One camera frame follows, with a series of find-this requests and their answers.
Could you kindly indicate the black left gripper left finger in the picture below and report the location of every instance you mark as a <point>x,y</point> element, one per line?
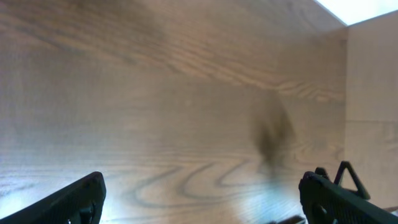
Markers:
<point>78,203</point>

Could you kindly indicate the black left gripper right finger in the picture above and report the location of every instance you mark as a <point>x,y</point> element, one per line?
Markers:
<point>342,201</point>

